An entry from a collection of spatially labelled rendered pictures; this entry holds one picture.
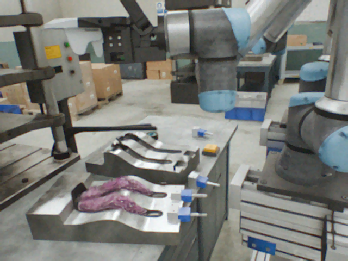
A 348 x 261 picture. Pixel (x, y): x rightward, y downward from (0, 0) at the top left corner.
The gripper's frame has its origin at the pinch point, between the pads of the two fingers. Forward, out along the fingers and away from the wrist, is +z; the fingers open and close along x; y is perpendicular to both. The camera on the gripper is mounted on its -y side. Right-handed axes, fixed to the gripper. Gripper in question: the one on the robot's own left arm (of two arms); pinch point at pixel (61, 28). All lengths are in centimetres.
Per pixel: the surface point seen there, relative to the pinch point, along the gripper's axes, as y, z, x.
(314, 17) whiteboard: -81, -332, 609
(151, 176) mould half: 54, -7, 54
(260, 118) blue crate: 94, -139, 351
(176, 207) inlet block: 54, -19, 27
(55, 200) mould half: 51, 23, 30
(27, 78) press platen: 10, 51, 75
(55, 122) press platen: 33, 45, 82
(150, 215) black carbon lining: 57, -10, 28
